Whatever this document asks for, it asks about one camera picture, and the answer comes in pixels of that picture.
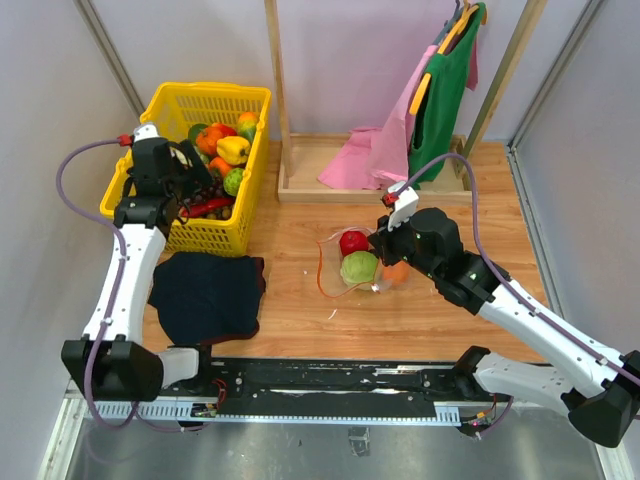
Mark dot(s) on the wooden rack post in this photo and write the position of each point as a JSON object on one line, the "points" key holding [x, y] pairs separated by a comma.
{"points": [[272, 21], [519, 40]]}

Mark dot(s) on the yellow bell pepper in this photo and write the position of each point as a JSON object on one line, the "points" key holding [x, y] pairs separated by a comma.
{"points": [[234, 150]]}

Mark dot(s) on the green shirt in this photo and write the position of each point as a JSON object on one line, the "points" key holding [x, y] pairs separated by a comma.
{"points": [[452, 74]]}

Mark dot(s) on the dark navy cloth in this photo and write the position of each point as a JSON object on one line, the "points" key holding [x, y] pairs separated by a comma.
{"points": [[203, 299]]}

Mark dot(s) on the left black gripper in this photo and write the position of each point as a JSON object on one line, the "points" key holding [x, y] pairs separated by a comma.
{"points": [[197, 169]]}

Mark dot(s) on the wooden rack tray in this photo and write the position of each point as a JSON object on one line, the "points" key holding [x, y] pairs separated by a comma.
{"points": [[311, 153]]}

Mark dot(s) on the red chili pepper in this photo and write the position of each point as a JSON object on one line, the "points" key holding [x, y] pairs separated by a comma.
{"points": [[199, 210]]}

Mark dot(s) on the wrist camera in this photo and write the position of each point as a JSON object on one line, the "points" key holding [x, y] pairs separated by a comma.
{"points": [[402, 200], [142, 132]]}

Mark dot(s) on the red bell pepper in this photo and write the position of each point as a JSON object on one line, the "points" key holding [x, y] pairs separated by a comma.
{"points": [[224, 129]]}

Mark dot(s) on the green custard apple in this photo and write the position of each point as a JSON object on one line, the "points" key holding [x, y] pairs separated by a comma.
{"points": [[232, 181]]}

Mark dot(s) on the pink shirt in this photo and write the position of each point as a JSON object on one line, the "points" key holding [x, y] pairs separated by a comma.
{"points": [[377, 157]]}

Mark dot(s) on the clear zip top bag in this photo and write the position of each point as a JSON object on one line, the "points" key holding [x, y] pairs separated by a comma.
{"points": [[328, 277]]}

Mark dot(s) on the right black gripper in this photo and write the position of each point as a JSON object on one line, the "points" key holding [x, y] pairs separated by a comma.
{"points": [[382, 239]]}

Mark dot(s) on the orange pumpkin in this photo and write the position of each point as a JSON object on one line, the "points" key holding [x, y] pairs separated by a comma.
{"points": [[207, 140]]}

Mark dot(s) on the dark green avocado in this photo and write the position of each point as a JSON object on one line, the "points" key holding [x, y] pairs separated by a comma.
{"points": [[195, 130]]}

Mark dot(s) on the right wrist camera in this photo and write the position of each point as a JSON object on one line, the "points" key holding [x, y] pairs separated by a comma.
{"points": [[402, 200]]}

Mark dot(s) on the yellow clothes hanger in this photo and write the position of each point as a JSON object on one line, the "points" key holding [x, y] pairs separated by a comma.
{"points": [[420, 92]]}

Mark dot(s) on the yellow plastic basket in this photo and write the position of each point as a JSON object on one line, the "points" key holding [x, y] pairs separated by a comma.
{"points": [[174, 108]]}

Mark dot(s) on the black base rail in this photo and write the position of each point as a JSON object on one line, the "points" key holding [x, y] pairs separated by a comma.
{"points": [[331, 389]]}

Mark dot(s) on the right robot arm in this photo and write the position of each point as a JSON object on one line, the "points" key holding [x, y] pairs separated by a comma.
{"points": [[594, 386]]}

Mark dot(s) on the red apple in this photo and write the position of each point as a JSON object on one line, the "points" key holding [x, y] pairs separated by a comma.
{"points": [[353, 241]]}

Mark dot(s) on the left wooden rack post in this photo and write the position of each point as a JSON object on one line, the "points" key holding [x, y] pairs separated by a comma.
{"points": [[272, 21]]}

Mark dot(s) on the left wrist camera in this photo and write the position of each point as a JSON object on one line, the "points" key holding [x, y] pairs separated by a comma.
{"points": [[142, 132]]}

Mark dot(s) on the mango fruit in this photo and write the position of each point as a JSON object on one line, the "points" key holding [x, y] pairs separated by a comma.
{"points": [[246, 126]]}

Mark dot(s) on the right wooden rack post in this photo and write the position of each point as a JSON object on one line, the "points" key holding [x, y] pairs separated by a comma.
{"points": [[519, 40]]}

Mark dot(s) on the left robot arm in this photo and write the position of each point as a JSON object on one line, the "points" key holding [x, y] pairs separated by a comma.
{"points": [[109, 362]]}

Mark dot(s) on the purple grape bunch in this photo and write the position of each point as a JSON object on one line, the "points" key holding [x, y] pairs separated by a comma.
{"points": [[202, 194]]}

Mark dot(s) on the small orange fruit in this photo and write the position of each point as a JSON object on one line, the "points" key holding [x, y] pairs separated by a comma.
{"points": [[219, 167]]}

